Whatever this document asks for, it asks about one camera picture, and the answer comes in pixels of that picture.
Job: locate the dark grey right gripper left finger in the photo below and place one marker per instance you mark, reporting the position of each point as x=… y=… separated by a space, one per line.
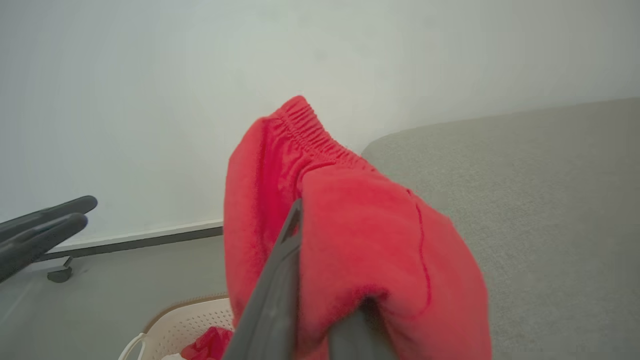
x=272 y=295

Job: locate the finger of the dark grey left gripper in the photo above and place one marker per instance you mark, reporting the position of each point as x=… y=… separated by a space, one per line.
x=55 y=210
x=40 y=241

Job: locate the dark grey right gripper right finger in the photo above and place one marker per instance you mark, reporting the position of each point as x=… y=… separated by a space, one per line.
x=360 y=340

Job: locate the red smooth garment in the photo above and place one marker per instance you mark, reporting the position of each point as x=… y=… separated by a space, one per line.
x=207 y=346

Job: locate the red fleece shorts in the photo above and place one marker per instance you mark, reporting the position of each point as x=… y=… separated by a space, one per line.
x=360 y=230

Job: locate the cream perforated laundry basket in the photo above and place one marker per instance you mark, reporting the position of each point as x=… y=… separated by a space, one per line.
x=185 y=325

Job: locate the grey panel foot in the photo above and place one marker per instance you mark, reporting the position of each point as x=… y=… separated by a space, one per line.
x=60 y=274

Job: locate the black and white baseboard strip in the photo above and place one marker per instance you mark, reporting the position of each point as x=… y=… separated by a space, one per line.
x=150 y=239

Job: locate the grey fabric sofa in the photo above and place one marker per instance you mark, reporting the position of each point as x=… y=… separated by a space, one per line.
x=550 y=225

